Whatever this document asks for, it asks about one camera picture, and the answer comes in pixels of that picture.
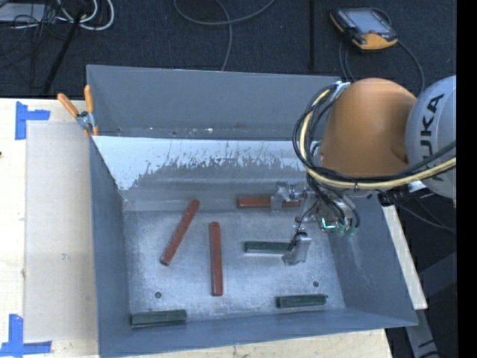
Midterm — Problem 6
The pale flat board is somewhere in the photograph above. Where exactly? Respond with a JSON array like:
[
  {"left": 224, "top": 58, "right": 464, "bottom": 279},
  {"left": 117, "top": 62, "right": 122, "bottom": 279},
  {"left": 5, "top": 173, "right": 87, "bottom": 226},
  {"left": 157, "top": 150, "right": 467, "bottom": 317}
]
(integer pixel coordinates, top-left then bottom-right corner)
[{"left": 22, "top": 119, "right": 98, "bottom": 345}]

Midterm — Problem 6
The grey metal bin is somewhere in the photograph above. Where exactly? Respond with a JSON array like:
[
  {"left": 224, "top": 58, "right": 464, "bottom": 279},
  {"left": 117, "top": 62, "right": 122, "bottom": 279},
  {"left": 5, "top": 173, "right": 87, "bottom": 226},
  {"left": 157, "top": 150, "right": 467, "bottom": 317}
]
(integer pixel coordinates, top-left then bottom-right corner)
[{"left": 85, "top": 64, "right": 420, "bottom": 358}]

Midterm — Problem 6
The dark green flat block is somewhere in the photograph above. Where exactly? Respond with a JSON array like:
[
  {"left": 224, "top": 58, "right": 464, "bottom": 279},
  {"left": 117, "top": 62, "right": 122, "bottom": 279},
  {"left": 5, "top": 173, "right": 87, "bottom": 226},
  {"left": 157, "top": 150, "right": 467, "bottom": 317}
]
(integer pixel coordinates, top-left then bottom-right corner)
[
  {"left": 130, "top": 309, "right": 188, "bottom": 328},
  {"left": 274, "top": 293, "right": 329, "bottom": 310},
  {"left": 244, "top": 240, "right": 292, "bottom": 255}
]

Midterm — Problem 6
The black cylinder on white bracket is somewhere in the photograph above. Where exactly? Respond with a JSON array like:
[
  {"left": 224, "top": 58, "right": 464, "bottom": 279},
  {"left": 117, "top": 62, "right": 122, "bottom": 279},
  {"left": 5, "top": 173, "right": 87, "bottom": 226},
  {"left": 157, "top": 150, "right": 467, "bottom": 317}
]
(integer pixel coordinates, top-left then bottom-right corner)
[{"left": 376, "top": 181, "right": 428, "bottom": 205}]

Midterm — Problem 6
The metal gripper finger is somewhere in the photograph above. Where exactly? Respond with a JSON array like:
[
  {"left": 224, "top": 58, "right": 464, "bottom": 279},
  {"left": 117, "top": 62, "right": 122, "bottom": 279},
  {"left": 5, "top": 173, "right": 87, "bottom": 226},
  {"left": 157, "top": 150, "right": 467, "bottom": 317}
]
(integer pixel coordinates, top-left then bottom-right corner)
[
  {"left": 281, "top": 227, "right": 313, "bottom": 267},
  {"left": 270, "top": 182, "right": 303, "bottom": 213}
]

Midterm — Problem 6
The red-brown flat block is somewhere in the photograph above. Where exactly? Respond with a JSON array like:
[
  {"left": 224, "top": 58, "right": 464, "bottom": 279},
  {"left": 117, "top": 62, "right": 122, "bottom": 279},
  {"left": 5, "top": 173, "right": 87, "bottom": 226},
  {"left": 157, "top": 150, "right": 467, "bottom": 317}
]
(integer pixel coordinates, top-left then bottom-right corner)
[
  {"left": 236, "top": 195, "right": 303, "bottom": 210},
  {"left": 159, "top": 198, "right": 201, "bottom": 267},
  {"left": 208, "top": 221, "right": 225, "bottom": 297}
]

